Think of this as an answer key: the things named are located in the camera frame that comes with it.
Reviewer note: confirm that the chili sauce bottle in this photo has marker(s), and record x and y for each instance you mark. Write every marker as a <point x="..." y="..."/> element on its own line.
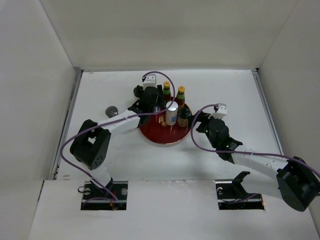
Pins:
<point x="166" y="92"/>
<point x="180" y="97"/>

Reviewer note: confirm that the black lid jar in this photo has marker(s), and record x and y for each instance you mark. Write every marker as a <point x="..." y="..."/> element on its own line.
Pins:
<point x="111" y="111"/>

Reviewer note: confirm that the red round tray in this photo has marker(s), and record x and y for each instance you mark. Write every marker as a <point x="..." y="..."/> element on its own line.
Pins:
<point x="157" y="131"/>

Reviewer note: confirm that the black cap spice grinder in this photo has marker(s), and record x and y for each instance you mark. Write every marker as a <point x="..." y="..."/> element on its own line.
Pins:
<point x="138" y="91"/>

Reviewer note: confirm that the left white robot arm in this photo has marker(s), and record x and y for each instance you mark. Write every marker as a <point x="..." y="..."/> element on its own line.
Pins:
<point x="90" y="145"/>

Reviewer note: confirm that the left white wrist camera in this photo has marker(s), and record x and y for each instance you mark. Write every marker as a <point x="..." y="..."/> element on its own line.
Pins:
<point x="149" y="80"/>

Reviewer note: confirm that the black pump brown spice bottle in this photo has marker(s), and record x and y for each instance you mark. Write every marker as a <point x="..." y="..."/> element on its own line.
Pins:
<point x="182" y="119"/>

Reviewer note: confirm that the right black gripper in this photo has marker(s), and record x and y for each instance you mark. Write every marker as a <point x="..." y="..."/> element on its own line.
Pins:
<point x="201" y="116"/>

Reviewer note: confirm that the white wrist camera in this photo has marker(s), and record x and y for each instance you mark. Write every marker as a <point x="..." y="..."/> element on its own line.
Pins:
<point x="220" y="111"/>
<point x="149" y="80"/>

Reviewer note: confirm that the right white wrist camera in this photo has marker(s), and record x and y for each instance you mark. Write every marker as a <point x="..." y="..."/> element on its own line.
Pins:
<point x="220" y="111"/>

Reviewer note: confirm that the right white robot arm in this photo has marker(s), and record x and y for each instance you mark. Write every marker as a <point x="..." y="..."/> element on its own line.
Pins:
<point x="291" y="178"/>

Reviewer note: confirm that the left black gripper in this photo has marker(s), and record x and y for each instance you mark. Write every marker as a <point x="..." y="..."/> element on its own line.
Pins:
<point x="159" y="101"/>

